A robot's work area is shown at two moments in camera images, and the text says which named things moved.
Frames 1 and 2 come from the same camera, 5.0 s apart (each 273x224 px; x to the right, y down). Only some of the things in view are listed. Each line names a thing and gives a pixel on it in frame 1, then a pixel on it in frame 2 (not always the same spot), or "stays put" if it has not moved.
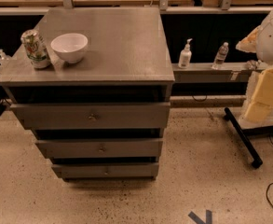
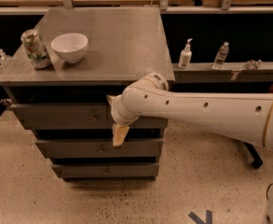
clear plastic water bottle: x=221 y=56 stays put
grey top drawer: x=93 y=115 stays put
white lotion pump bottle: x=185 y=56 stays put
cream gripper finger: x=249 y=44 to x=111 y=99
